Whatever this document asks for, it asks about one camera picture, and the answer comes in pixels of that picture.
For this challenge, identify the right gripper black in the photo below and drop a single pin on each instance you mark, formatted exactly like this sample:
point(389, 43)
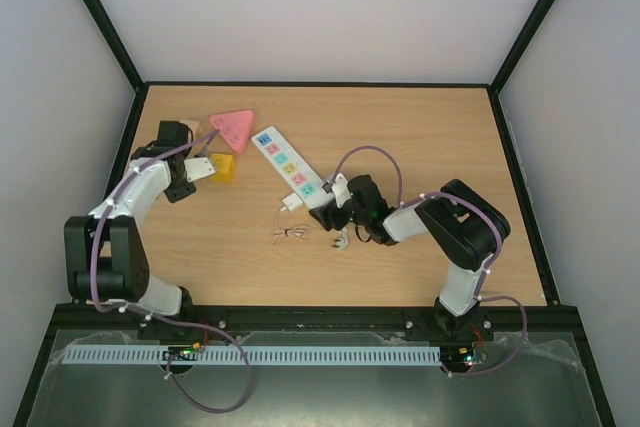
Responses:
point(335, 214)

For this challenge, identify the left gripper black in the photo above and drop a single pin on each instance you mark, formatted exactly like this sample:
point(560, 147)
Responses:
point(173, 195)

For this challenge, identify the white power strip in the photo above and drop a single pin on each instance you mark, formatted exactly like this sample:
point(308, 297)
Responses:
point(290, 165)

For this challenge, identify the white USB charger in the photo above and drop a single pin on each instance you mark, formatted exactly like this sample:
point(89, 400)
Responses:
point(291, 203)

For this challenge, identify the yellow cube socket adapter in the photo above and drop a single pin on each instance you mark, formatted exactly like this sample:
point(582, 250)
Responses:
point(224, 166)

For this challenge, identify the beige cube socket adapter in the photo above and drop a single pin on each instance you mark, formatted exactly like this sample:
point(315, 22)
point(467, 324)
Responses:
point(194, 127)

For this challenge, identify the pink triangular socket adapter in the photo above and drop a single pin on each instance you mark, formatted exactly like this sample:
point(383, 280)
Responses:
point(235, 128)

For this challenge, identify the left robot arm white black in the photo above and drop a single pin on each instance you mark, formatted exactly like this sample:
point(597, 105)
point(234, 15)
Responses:
point(106, 263)

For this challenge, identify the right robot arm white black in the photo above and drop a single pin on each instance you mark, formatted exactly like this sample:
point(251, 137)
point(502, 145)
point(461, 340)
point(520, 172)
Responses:
point(469, 230)

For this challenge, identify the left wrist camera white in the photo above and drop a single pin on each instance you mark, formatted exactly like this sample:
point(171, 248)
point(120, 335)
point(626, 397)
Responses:
point(197, 168)

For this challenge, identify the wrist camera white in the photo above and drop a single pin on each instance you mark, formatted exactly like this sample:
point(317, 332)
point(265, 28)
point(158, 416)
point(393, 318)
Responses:
point(197, 168)
point(338, 186)

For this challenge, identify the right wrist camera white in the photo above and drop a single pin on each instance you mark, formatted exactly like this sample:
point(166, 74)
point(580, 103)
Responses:
point(338, 186)

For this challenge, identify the light blue slotted cable duct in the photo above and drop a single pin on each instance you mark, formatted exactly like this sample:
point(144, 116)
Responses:
point(254, 355)

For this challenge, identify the black frame rail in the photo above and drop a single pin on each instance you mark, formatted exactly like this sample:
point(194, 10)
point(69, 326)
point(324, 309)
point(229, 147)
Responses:
point(412, 323)

